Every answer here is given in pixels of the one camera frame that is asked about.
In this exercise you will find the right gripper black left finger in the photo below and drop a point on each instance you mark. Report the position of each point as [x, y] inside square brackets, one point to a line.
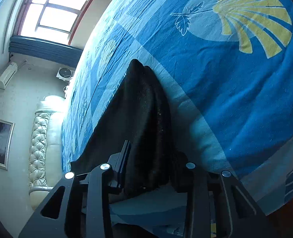
[78, 206]

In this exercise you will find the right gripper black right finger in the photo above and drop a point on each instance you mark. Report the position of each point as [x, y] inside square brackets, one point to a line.
[220, 200]

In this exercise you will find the black pants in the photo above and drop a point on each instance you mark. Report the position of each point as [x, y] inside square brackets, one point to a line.
[138, 112]

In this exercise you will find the large bedroom window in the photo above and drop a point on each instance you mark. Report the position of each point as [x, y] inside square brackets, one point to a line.
[52, 20]

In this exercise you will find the cream tufted leather headboard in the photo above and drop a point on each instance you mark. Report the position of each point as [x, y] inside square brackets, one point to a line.
[45, 153]

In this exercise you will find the white box fan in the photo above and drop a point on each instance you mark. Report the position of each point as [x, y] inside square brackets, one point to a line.
[65, 74]

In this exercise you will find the left blue curtain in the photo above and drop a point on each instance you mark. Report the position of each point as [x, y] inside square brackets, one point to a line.
[47, 50]

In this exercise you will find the blue patterned bed sheet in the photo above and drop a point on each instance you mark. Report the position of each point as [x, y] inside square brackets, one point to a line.
[227, 69]

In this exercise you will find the white wall air conditioner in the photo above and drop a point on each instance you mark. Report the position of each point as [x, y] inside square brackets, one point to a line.
[8, 74]

